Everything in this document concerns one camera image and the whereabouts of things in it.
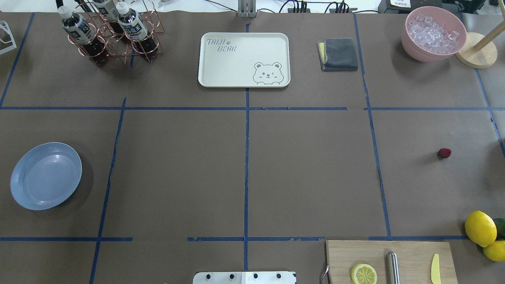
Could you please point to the dark tea bottle rear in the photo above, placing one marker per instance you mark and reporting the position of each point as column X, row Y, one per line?
column 108, row 11

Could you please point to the lemon half slice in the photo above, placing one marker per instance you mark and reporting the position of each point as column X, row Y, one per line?
column 363, row 273

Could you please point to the dark tea bottle right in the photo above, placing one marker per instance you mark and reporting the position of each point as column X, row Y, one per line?
column 133, row 25

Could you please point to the grey folded cloth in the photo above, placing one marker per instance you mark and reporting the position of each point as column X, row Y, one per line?
column 337, row 54

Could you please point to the dark tea bottle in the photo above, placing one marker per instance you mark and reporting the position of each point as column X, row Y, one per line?
column 83, row 35
column 133, row 25
column 108, row 11

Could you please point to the cream bear tray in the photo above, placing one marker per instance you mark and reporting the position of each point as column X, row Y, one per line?
column 244, row 60

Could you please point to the yellow plastic knife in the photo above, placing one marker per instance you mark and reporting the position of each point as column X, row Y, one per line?
column 435, row 276

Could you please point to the copper wire bottle rack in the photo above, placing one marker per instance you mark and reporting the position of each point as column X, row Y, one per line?
column 118, row 48

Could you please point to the blue plate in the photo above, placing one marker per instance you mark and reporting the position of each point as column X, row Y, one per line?
column 46, row 176

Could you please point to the wooden cutting board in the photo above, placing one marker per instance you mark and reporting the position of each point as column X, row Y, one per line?
column 414, row 260

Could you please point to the green lime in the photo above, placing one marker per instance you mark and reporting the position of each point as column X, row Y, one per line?
column 500, row 227

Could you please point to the steel knife handle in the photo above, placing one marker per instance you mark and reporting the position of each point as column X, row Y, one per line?
column 393, row 267

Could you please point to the round wooden stand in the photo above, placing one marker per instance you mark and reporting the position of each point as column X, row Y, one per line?
column 479, row 51

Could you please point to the pink bowl of ice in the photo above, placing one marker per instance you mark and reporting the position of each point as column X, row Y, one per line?
column 432, row 34

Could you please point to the red strawberry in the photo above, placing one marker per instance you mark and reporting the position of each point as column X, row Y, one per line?
column 444, row 153

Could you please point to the dark tea bottle left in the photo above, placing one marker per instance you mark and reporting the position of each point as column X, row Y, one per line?
column 83, row 35

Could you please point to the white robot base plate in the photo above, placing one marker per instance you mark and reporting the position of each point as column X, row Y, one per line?
column 246, row 277

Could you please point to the white wire rack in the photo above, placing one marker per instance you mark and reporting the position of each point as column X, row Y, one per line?
column 7, row 41

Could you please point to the yellow lemon large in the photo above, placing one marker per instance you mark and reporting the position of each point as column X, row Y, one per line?
column 480, row 228

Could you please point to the yellow lemon small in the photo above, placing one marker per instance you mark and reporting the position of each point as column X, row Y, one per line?
column 495, row 251

